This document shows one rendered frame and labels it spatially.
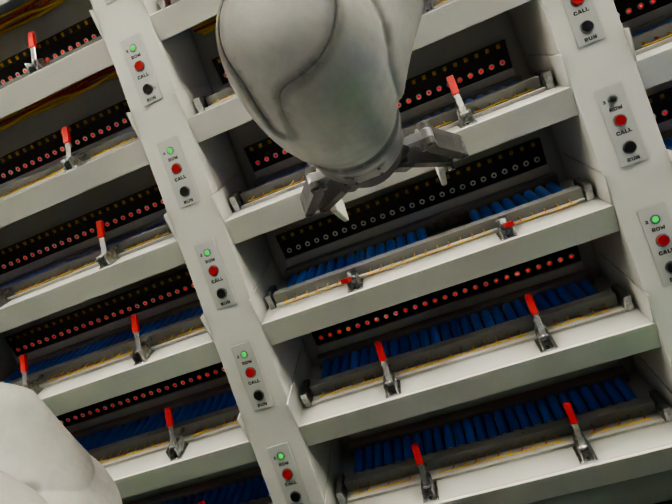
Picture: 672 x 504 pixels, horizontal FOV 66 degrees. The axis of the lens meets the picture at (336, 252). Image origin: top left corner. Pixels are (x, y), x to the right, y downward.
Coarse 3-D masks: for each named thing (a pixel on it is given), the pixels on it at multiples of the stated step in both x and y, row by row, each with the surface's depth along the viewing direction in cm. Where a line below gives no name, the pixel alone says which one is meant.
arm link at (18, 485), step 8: (0, 472) 26; (0, 480) 25; (8, 480) 25; (16, 480) 26; (0, 488) 24; (8, 488) 25; (16, 488) 25; (24, 488) 26; (0, 496) 24; (8, 496) 24; (16, 496) 24; (24, 496) 25; (32, 496) 26; (40, 496) 27
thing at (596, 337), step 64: (576, 256) 97; (384, 320) 105; (448, 320) 101; (512, 320) 91; (576, 320) 88; (640, 320) 81; (320, 384) 97; (384, 384) 89; (448, 384) 86; (512, 384) 85
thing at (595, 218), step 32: (576, 160) 89; (480, 192) 99; (608, 192) 79; (384, 224) 103; (544, 224) 83; (576, 224) 81; (608, 224) 80; (448, 256) 86; (480, 256) 84; (512, 256) 83; (256, 288) 95; (384, 288) 87; (416, 288) 87; (288, 320) 91; (320, 320) 90
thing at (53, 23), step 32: (192, 32) 110; (480, 32) 100; (512, 32) 99; (416, 64) 103; (512, 64) 99; (96, 96) 116; (32, 128) 119; (256, 128) 109; (544, 128) 99; (96, 192) 117; (128, 192) 116; (384, 192) 106; (32, 224) 121; (288, 224) 110; (128, 288) 118
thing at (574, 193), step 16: (560, 192) 86; (576, 192) 85; (512, 208) 88; (528, 208) 86; (544, 208) 86; (560, 208) 84; (480, 224) 88; (432, 240) 89; (448, 240) 89; (384, 256) 91; (400, 256) 91; (336, 272) 93; (288, 288) 96; (304, 288) 94; (320, 288) 94
